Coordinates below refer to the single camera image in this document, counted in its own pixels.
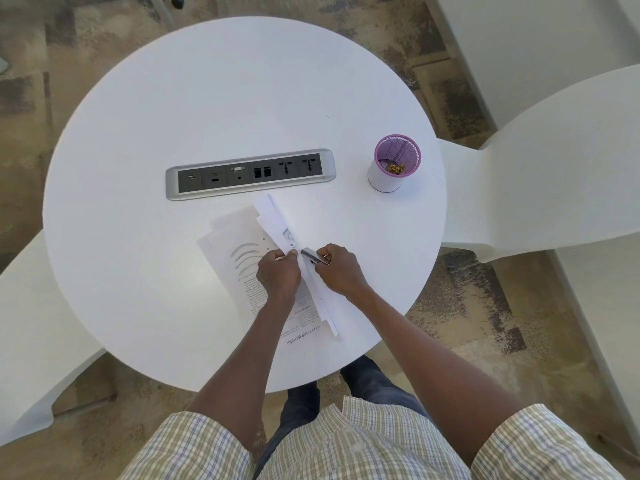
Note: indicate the person's left hand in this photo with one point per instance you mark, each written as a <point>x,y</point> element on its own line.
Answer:
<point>277,279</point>

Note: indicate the person's right hand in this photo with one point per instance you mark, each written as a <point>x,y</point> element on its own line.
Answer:
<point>342,272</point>

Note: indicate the person's left thumb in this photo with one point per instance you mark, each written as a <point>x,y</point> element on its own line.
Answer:
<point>294,255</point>

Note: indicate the person's right thumb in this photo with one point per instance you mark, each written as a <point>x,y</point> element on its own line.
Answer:
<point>321,257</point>

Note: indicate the silver black stapler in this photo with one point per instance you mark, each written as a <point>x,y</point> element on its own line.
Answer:
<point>313,255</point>

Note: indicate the white paper sheets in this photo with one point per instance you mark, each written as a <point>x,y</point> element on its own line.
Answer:
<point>274,222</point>

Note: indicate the person's left forearm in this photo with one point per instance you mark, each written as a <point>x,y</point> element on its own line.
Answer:
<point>240,364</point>

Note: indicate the person's right forearm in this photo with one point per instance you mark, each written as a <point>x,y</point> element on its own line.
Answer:
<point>425,359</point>

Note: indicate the printed white paper sheet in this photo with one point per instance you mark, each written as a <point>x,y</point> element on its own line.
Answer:
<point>235,274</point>

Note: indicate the silver table power socket panel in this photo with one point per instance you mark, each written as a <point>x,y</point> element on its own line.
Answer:
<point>250,174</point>

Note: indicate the purple mesh cup white base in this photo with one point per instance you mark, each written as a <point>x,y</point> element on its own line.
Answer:
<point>387,182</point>

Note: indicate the heap of gold paper clips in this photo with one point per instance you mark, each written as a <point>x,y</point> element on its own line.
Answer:
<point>395,168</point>

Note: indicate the dark blue jeans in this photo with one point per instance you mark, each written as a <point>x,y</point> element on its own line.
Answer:
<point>380,384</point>

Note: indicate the checked short sleeve shirt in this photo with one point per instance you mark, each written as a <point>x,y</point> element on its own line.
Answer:
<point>350,444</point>

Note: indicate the white moulded chair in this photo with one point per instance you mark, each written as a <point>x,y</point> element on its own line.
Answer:
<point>35,339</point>
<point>540,164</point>

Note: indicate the grey office chair base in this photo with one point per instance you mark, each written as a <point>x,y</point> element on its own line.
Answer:
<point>167,7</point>

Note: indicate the white rectangular table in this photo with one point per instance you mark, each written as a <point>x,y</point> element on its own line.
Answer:
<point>540,49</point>
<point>605,314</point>

